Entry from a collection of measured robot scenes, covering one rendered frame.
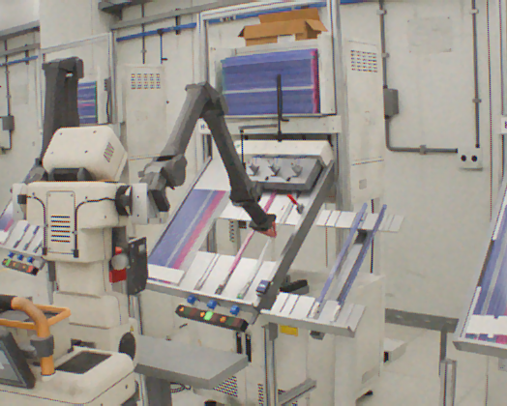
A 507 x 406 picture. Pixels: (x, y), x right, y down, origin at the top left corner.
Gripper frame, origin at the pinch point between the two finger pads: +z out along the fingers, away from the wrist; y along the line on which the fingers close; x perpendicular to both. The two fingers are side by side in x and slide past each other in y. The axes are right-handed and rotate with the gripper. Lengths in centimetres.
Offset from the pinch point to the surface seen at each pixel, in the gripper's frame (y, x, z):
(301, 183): -4.9, -22.1, -4.8
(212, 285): 16.0, 26.0, 0.0
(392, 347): 15, -27, 141
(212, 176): 51, -29, -2
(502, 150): -83, -42, 0
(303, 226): -10.1, -6.2, 2.0
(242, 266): 7.1, 15.3, 0.5
